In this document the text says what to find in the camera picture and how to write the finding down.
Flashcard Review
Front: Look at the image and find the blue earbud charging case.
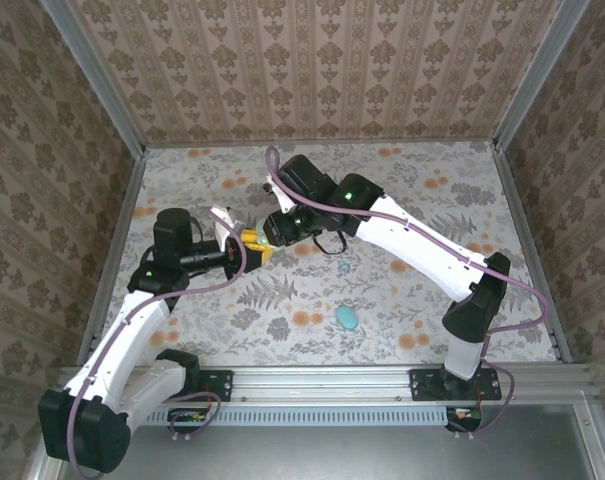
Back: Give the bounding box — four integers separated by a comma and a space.
334, 306, 359, 331

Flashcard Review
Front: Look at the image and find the floral patterned table cover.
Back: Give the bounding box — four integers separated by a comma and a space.
89, 142, 558, 366

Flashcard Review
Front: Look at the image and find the grey sheet metal panel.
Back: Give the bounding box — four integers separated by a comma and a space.
56, 404, 598, 480

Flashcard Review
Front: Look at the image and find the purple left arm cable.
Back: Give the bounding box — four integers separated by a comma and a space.
65, 204, 248, 480

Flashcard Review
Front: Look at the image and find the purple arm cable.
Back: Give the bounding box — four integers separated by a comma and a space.
65, 204, 248, 480
264, 145, 551, 441

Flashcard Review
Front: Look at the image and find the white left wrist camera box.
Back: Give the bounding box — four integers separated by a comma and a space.
209, 205, 243, 251

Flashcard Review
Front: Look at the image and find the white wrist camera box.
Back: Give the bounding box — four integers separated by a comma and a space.
209, 205, 243, 251
264, 174, 296, 214

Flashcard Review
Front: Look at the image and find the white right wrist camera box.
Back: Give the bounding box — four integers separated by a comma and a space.
264, 174, 296, 214

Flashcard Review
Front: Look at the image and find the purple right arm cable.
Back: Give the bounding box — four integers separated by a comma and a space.
264, 145, 551, 441

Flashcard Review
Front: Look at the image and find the aluminium table side rail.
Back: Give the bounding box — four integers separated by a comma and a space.
490, 148, 576, 364
79, 148, 148, 354

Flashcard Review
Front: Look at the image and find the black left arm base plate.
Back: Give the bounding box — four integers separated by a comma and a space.
146, 368, 234, 403

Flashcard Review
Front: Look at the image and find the long aluminium mounting rail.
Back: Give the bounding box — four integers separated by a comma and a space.
56, 364, 594, 406

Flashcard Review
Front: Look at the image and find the black cable junction box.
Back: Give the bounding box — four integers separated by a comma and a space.
445, 405, 483, 432
167, 407, 208, 432

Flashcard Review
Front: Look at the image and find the grey slotted cable duct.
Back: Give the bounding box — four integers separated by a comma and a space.
129, 405, 451, 427

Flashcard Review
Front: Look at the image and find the aluminium corner post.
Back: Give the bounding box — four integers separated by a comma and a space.
490, 0, 592, 151
39, 0, 148, 156

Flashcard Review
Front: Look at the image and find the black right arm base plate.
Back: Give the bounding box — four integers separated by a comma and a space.
409, 368, 503, 403

